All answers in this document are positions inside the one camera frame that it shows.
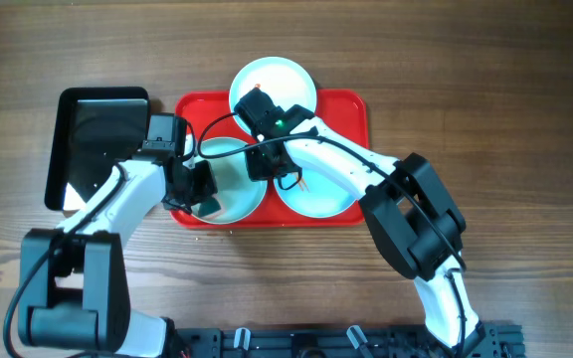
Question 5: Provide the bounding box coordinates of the light blue plate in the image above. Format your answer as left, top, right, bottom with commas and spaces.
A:
192, 153, 268, 225
274, 169, 355, 219
229, 57, 317, 112

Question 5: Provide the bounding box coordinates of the black cable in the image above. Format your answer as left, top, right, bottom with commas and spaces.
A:
196, 112, 469, 357
2, 118, 198, 358

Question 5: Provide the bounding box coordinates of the right black cable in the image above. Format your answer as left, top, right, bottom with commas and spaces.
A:
196, 112, 469, 357

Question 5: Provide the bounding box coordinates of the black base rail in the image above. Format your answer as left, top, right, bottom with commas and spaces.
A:
176, 323, 526, 358

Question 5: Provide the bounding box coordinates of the red plastic tray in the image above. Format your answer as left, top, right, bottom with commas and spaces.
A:
175, 89, 369, 229

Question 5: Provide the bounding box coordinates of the black rectangular tray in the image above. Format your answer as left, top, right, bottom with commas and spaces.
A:
44, 87, 150, 211

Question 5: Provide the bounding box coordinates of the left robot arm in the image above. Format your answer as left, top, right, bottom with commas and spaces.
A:
3, 113, 216, 357

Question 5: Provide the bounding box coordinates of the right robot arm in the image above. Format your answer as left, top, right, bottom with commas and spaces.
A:
234, 88, 480, 357

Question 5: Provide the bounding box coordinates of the green and orange sponge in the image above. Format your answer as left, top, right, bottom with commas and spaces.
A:
196, 196, 223, 218

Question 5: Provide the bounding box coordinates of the left black cable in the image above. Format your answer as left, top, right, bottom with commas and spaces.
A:
2, 118, 198, 358

